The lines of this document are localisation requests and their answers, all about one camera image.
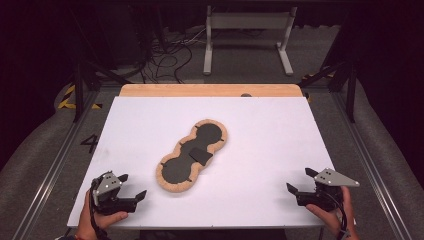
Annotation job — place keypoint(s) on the person's right hand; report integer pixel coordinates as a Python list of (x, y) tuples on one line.
[(333, 218)]

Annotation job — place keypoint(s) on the tan fleece pad dark lining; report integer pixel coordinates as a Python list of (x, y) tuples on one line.
[(178, 168)]

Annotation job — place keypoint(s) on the white metal stand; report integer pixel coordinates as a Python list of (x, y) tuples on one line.
[(248, 20)]

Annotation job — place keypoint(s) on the black metal frame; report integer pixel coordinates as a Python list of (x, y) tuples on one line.
[(78, 90), (350, 93)]

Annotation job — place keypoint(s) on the yellow black floor tape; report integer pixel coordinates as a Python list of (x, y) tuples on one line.
[(315, 76), (68, 100)]

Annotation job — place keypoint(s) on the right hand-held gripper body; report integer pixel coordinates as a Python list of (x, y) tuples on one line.
[(331, 178)]

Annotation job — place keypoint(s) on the wooden table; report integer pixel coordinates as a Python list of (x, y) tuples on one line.
[(200, 90)]

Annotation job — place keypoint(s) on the aluminium rail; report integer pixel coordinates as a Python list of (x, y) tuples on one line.
[(373, 166), (55, 170)]

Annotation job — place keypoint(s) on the person's left hand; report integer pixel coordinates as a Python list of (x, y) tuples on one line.
[(87, 223)]

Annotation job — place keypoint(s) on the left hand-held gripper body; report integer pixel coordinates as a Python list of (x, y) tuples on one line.
[(106, 186)]

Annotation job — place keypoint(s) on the white board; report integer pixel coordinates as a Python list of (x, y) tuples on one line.
[(260, 160)]

